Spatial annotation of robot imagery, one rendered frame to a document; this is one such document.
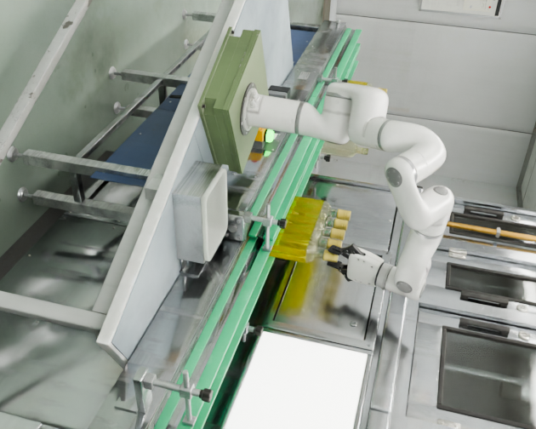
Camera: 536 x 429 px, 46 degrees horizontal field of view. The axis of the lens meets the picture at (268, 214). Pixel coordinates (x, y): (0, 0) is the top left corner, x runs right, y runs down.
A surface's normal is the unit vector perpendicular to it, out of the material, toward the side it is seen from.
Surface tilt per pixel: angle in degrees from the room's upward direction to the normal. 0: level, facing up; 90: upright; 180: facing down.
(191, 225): 90
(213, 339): 90
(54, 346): 90
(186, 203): 90
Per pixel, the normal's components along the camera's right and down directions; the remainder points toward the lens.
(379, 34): -0.27, 0.55
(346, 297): 0.01, -0.81
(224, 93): -0.10, -0.51
